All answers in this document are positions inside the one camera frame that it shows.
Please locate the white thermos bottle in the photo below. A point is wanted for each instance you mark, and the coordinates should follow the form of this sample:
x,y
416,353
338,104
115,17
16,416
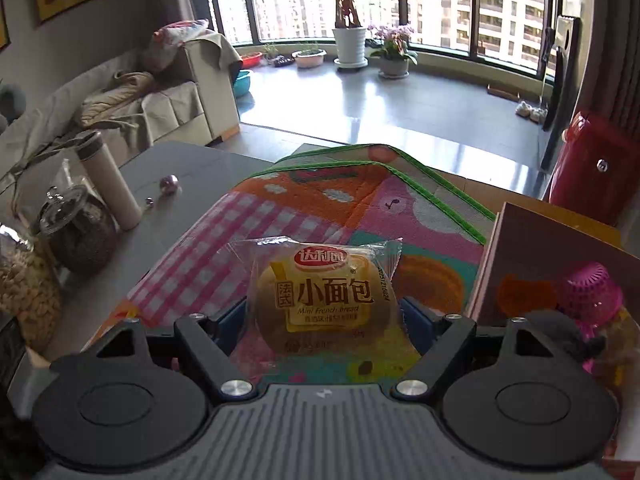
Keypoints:
x,y
112,185

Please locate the pale planter bowl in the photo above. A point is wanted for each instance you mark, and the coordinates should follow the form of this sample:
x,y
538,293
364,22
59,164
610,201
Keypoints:
x,y
309,59

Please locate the pink plastic basket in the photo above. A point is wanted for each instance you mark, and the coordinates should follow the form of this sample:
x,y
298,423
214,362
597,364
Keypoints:
x,y
592,290

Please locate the orange toy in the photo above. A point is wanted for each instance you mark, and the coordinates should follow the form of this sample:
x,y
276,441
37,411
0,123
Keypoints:
x,y
527,295

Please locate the red planter bowl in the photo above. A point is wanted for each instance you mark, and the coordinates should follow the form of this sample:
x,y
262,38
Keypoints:
x,y
251,59

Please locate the tall plant in white pot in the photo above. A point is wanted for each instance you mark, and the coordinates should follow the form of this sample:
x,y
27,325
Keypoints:
x,y
350,45

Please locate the small round bread packet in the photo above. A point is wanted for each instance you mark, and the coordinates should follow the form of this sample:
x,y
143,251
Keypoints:
x,y
320,300

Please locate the pink floral quilt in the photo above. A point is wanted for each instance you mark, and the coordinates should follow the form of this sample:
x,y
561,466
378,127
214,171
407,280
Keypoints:
x,y
177,35

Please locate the glass jar with dark contents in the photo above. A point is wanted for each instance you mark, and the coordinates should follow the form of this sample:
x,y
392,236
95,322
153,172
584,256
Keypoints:
x,y
80,235

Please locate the black framed bay window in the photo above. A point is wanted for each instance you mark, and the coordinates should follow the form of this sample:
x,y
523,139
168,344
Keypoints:
x,y
440,10

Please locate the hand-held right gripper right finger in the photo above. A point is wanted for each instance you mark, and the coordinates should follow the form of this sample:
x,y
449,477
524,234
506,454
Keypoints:
x,y
422,327

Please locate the beige blanket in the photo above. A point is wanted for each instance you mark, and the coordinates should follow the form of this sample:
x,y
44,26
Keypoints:
x,y
117,100

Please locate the blue basin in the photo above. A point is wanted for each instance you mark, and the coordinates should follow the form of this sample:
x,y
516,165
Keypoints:
x,y
242,85

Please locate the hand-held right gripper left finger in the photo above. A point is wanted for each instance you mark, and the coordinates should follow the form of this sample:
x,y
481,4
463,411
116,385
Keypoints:
x,y
232,330

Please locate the dark planter tray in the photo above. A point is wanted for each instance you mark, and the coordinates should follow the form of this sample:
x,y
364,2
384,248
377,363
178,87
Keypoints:
x,y
282,60

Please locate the colourful play mat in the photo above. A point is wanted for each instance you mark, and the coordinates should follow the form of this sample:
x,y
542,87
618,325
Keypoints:
x,y
300,210

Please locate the red drum stool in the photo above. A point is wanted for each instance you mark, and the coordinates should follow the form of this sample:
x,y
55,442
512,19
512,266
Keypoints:
x,y
595,170

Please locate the glass jar with nuts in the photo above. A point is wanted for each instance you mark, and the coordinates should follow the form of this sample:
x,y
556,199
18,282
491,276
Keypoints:
x,y
27,295

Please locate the white slipper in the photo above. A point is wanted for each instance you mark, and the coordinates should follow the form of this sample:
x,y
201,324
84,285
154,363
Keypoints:
x,y
523,109
539,114

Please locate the cardboard box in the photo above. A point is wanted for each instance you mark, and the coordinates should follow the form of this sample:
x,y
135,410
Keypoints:
x,y
525,240

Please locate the pink flowering potted plant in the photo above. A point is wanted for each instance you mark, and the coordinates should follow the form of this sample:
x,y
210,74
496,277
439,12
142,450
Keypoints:
x,y
392,50

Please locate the beige sofa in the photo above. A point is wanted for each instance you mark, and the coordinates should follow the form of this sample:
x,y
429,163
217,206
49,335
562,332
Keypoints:
x,y
190,105

